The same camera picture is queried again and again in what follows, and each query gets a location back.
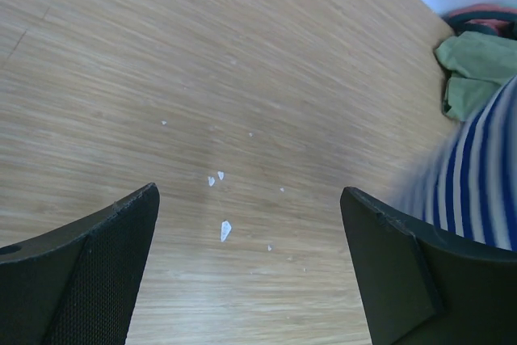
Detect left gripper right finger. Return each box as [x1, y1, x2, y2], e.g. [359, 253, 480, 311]
[340, 187, 516, 344]

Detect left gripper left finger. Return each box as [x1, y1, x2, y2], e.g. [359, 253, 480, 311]
[1, 183, 160, 344]

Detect blue white striped tank top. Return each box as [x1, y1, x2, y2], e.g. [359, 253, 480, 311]
[391, 78, 516, 251]

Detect olive green tank top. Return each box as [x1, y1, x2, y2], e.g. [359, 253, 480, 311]
[435, 32, 516, 122]

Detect red patterned garment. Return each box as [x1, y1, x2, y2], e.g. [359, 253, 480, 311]
[444, 3, 516, 40]

